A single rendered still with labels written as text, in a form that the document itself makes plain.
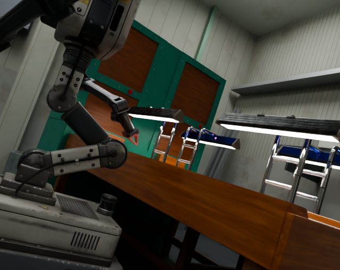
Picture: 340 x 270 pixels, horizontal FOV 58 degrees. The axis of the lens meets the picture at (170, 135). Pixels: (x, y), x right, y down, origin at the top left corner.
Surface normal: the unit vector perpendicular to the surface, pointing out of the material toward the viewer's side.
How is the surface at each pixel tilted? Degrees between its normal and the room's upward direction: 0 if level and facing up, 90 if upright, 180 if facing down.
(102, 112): 90
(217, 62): 90
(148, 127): 90
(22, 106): 90
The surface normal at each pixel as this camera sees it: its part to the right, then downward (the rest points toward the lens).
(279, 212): -0.75, -0.32
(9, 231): 0.42, 0.04
